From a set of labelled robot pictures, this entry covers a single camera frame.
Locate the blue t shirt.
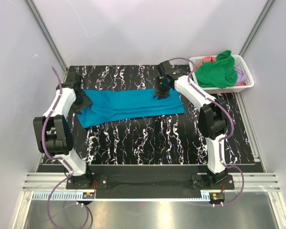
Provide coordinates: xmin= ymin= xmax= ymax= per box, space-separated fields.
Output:
xmin=77 ymin=89 xmax=185 ymax=128

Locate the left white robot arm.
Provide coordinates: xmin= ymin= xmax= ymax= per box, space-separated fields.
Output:
xmin=33 ymin=73 xmax=93 ymax=189

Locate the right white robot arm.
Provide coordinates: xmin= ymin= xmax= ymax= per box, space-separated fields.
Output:
xmin=154 ymin=61 xmax=233 ymax=189

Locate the pink t shirt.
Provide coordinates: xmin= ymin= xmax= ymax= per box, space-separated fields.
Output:
xmin=194 ymin=56 xmax=216 ymax=72

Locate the green t shirt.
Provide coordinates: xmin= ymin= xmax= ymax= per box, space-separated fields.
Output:
xmin=195 ymin=50 xmax=238 ymax=89

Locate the white plastic laundry basket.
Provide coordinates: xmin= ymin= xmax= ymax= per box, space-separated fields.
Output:
xmin=189 ymin=54 xmax=255 ymax=94

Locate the lilac t shirt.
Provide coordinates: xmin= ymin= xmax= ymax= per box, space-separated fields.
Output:
xmin=234 ymin=66 xmax=247 ymax=85

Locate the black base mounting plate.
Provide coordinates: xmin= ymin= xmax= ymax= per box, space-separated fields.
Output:
xmin=67 ymin=165 xmax=235 ymax=199

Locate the left aluminium frame post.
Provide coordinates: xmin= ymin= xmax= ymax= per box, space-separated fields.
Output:
xmin=24 ymin=0 xmax=69 ymax=72

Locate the aluminium frame post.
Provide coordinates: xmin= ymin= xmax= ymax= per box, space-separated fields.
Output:
xmin=239 ymin=0 xmax=276 ymax=57
xmin=24 ymin=0 xmax=69 ymax=72

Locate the aluminium rail bar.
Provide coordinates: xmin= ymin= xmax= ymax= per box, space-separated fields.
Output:
xmin=22 ymin=173 xmax=280 ymax=191

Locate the right aluminium frame post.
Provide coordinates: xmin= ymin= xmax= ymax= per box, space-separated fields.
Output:
xmin=239 ymin=0 xmax=276 ymax=57

